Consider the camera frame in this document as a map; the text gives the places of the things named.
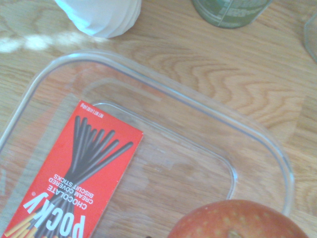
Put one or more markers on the red apple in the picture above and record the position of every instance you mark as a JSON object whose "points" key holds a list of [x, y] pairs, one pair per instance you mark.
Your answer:
{"points": [[235, 220]]}

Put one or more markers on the glass jar red checked lid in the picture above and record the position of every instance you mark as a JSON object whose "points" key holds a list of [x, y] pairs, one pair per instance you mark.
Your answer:
{"points": [[312, 37]]}

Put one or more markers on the red Pocky box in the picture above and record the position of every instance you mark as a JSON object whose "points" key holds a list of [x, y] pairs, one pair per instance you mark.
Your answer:
{"points": [[74, 173]]}

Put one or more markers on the white ceramic mug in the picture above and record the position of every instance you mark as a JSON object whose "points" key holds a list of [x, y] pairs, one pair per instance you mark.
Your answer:
{"points": [[104, 15]]}

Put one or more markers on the clear plastic container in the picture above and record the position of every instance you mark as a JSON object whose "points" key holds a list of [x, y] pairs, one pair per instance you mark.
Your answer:
{"points": [[173, 158]]}

